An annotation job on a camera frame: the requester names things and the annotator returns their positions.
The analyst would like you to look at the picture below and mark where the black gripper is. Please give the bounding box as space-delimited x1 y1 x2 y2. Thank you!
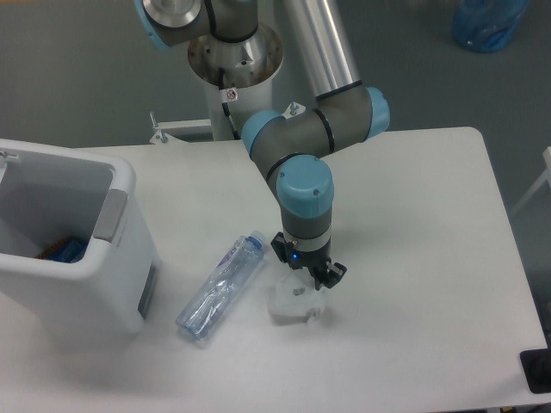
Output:
270 231 347 291

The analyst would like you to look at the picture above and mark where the white pedestal foot bracket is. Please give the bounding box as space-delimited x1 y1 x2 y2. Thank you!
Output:
149 111 213 145

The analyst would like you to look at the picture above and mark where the black cable on pedestal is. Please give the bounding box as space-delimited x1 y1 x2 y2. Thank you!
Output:
217 67 242 141

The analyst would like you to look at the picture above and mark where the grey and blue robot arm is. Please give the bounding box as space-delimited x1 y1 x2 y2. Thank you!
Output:
134 1 390 288

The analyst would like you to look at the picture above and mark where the white frame at right edge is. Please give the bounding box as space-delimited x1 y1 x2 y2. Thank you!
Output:
511 146 550 216

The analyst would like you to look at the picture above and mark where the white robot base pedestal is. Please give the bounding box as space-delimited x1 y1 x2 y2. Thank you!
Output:
188 22 283 140

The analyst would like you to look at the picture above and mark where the blue item inside trash can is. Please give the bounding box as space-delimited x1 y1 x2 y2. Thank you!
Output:
35 237 88 263

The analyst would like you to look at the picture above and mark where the black device at table edge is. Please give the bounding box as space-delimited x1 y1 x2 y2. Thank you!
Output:
519 348 550 394

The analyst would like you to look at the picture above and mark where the clear plastic water bottle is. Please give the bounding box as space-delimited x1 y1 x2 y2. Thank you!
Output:
175 231 266 342

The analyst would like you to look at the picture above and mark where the white plastic wrapper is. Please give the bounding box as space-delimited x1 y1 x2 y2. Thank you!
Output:
267 274 327 325

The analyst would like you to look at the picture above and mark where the white plastic trash can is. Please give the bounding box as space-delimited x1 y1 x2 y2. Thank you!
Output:
1 139 160 333

